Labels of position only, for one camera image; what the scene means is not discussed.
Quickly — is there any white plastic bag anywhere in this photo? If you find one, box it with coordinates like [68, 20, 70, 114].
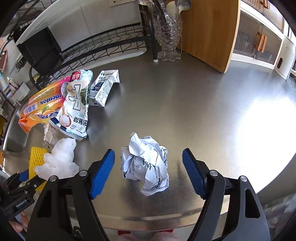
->
[34, 138, 79, 181]

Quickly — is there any white blue snack bag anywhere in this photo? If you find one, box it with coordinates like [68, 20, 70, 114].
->
[49, 69, 93, 141]

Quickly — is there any black wire dish rack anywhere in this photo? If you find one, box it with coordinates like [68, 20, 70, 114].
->
[16, 1, 157, 89]

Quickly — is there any flattened white milk carton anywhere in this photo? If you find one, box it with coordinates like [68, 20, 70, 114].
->
[89, 70, 120, 108]

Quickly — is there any white electric kettle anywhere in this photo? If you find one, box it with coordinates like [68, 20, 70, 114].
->
[274, 37, 295, 80]

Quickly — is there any person's left hand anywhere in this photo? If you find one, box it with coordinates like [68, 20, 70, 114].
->
[9, 211, 29, 232]

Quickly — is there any metal spoon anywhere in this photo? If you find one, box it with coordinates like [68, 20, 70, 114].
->
[175, 0, 192, 14]

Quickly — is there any white tissue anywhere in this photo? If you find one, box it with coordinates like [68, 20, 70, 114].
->
[44, 123, 62, 146]

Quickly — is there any orange mentos candy bag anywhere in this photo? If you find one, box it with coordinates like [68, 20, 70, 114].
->
[18, 76, 71, 133]

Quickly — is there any stainless steel sink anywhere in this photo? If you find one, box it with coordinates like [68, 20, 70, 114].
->
[2, 105, 29, 153]

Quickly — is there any clear glass utensil vase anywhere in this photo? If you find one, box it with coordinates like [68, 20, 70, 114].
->
[152, 13, 183, 62]

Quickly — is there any white paper ball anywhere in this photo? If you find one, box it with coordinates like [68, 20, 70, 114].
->
[120, 132, 170, 196]

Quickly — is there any wooden cutting board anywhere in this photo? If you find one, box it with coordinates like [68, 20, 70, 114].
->
[177, 0, 241, 73]

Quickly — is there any yellow foam net sleeve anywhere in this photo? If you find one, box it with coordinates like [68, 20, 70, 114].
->
[29, 147, 47, 179]

